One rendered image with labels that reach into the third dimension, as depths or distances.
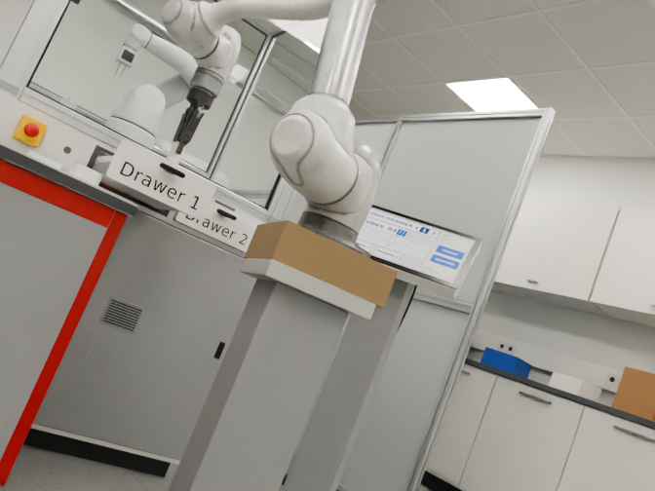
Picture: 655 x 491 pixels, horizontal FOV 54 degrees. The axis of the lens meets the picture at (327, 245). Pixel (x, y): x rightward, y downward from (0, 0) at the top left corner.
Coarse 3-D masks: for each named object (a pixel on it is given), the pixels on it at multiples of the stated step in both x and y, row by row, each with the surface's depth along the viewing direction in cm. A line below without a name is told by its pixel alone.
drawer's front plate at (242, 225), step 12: (216, 204) 218; (180, 216) 212; (216, 216) 219; (240, 216) 223; (192, 228) 216; (204, 228) 217; (228, 228) 221; (240, 228) 223; (252, 228) 226; (228, 240) 221; (240, 240) 224
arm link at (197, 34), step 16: (176, 0) 171; (224, 0) 175; (240, 0) 174; (256, 0) 175; (272, 0) 176; (288, 0) 178; (304, 0) 179; (320, 0) 179; (176, 16) 171; (192, 16) 172; (208, 16) 174; (224, 16) 175; (240, 16) 176; (256, 16) 177; (272, 16) 178; (288, 16) 179; (304, 16) 180; (320, 16) 181; (176, 32) 174; (192, 32) 174; (208, 32) 176; (192, 48) 179; (208, 48) 182
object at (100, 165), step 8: (96, 160) 199; (104, 160) 189; (96, 168) 192; (104, 168) 182; (104, 176) 185; (112, 184) 197; (120, 184) 189; (128, 192) 201; (136, 192) 191; (144, 200) 204; (152, 200) 195; (160, 208) 211; (168, 208) 202
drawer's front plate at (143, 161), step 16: (128, 144) 170; (112, 160) 169; (128, 160) 171; (144, 160) 173; (160, 160) 175; (112, 176) 169; (128, 176) 171; (144, 176) 173; (160, 176) 176; (176, 176) 178; (192, 176) 180; (144, 192) 174; (176, 192) 178; (192, 192) 181; (208, 192) 183; (176, 208) 179; (192, 208) 181
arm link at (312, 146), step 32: (352, 0) 152; (352, 32) 151; (320, 64) 150; (352, 64) 150; (320, 96) 145; (288, 128) 139; (320, 128) 138; (352, 128) 148; (288, 160) 138; (320, 160) 139; (352, 160) 150; (320, 192) 147
